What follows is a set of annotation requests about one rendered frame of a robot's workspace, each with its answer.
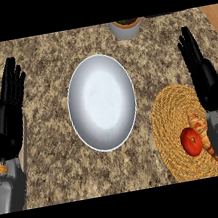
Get white plant pot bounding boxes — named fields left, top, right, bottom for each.
left=108, top=16, right=145, bottom=43

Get white oval bowl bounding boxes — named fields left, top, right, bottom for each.
left=59, top=48, right=146, bottom=158

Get golden brown croissant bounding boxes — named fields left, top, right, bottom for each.
left=186, top=108, right=218, bottom=167

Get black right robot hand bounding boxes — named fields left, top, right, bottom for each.
left=174, top=20, right=218, bottom=117

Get woven yellow round placemat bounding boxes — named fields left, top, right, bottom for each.
left=145, top=77, right=218, bottom=187

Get red tomato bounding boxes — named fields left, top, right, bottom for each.
left=178, top=125, right=205, bottom=160

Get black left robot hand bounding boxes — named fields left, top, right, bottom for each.
left=0, top=54, right=41, bottom=163

